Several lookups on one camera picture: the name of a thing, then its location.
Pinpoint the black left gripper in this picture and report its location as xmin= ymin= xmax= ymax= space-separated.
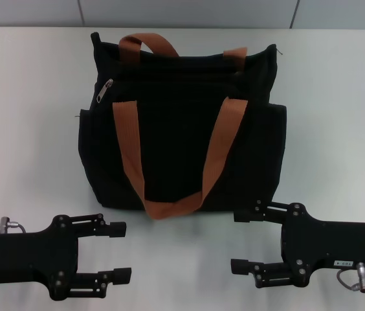
xmin=0 ymin=213 xmax=133 ymax=301

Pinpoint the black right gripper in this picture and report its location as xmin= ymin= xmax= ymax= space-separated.
xmin=230 ymin=199 xmax=365 ymax=289

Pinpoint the black bag with orange handles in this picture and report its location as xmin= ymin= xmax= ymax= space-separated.
xmin=74 ymin=31 xmax=289 ymax=221

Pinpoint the silver metal zipper pull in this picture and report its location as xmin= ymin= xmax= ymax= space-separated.
xmin=95 ymin=78 xmax=114 ymax=104

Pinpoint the left gripper cable with connector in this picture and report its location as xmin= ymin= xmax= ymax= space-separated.
xmin=0 ymin=215 xmax=28 ymax=235

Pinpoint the gripper cable with connector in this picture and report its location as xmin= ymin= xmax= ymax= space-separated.
xmin=336 ymin=262 xmax=365 ymax=295
xmin=0 ymin=215 xmax=28 ymax=235

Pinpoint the right gripper cable with connector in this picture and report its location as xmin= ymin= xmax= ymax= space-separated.
xmin=336 ymin=262 xmax=365 ymax=295

